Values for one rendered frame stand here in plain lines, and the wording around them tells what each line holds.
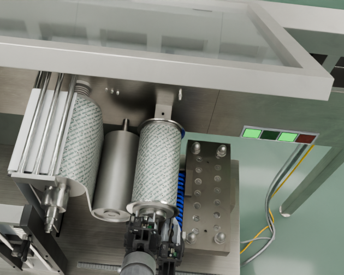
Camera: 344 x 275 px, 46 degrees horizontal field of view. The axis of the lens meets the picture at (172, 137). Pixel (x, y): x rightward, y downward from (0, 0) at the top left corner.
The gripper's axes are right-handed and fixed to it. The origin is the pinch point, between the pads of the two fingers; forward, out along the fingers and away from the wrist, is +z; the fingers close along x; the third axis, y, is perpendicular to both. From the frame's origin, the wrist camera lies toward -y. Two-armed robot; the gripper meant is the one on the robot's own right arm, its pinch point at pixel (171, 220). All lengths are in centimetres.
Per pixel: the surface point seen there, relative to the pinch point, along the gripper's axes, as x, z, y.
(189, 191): -5.4, 12.2, -4.4
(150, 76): 8, -11, 85
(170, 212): 1.3, -3.4, 17.4
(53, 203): 30.6, -7.5, 27.5
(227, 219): -18.9, 4.3, -6.1
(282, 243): -71, 29, -109
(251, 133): -23.9, 29.4, 9.4
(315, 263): -90, 19, -109
